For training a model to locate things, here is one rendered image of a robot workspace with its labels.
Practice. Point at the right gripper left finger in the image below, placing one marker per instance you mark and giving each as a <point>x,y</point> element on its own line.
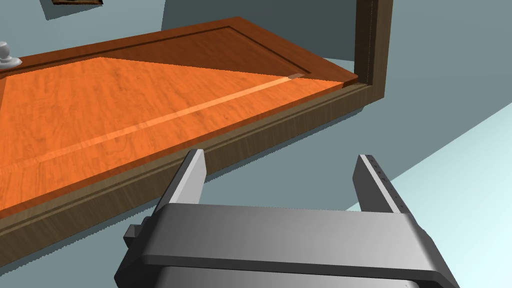
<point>188,182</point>

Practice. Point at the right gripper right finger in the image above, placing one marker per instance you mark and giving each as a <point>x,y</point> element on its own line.
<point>378,188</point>

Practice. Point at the orange wooden door leaf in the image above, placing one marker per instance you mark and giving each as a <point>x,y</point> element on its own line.
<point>132,108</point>

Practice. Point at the silver round door knob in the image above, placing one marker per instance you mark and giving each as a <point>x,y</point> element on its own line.
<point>5,56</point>

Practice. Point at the dark framed wall picture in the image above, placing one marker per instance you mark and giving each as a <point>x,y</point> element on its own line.
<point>76,1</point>

